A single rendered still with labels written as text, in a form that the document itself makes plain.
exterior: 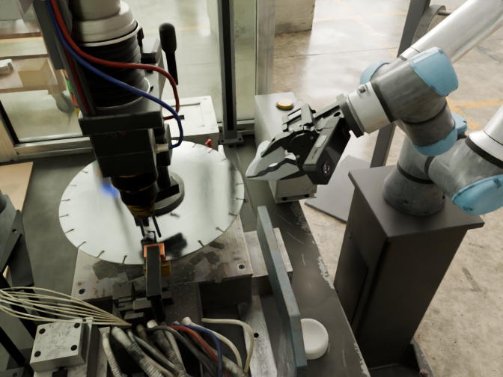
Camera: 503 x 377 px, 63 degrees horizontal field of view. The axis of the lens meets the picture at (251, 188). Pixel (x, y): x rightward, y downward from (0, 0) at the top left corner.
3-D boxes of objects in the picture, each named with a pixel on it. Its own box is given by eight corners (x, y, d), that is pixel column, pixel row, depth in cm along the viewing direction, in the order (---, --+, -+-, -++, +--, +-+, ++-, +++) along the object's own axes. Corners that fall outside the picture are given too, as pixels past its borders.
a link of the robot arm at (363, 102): (394, 132, 65) (374, 93, 60) (367, 145, 67) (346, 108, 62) (382, 107, 71) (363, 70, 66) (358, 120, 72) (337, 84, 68)
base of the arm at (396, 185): (424, 172, 112) (436, 142, 105) (455, 210, 101) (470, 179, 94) (372, 179, 110) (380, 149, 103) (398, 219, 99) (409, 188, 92)
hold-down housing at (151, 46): (146, 150, 64) (118, 18, 51) (177, 149, 65) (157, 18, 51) (140, 173, 60) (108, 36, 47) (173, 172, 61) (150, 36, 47)
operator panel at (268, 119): (254, 140, 123) (254, 95, 113) (289, 136, 125) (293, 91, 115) (275, 203, 103) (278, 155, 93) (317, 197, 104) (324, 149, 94)
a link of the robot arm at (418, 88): (466, 101, 62) (455, 62, 56) (397, 135, 66) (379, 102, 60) (445, 71, 67) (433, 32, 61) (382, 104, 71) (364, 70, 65)
